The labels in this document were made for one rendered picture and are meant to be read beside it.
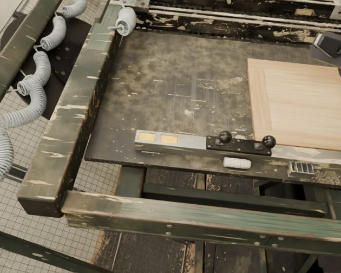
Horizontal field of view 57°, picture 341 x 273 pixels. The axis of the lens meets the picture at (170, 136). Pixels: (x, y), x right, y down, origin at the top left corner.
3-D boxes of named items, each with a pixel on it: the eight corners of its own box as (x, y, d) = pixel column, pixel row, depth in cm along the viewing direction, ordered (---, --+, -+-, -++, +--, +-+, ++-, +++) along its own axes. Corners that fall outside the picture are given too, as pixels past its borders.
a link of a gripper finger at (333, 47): (322, 30, 57) (341, 41, 60) (313, 47, 58) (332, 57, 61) (329, 32, 56) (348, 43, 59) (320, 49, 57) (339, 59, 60)
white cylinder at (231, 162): (223, 168, 97) (248, 171, 97) (224, 163, 95) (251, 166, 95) (223, 160, 99) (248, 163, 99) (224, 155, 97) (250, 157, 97)
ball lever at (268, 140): (263, 154, 98) (277, 148, 85) (250, 152, 98) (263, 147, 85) (263, 142, 98) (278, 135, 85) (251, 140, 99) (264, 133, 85)
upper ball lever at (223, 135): (224, 149, 98) (233, 143, 85) (212, 148, 98) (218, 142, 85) (225, 137, 99) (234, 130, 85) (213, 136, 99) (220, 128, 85)
